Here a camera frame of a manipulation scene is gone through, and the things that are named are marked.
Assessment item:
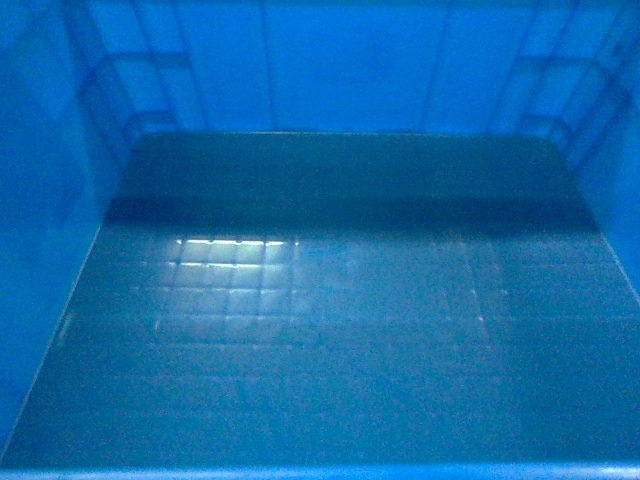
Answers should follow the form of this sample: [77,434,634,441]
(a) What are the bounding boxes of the large blue plastic crate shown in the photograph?
[1,1,639,479]

